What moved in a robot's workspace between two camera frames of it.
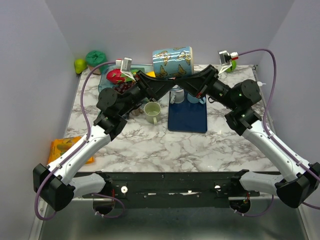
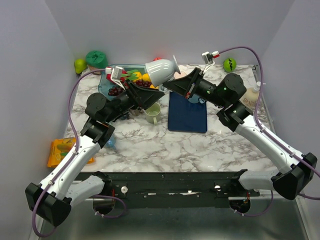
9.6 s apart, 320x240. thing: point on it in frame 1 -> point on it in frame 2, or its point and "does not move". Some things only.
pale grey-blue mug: (177, 95) -> (160, 70)
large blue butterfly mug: (174, 62) -> (111, 142)
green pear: (80, 65) does not move
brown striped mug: (136, 112) does not move
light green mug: (152, 111) does not move
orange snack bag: (58, 146) does not move
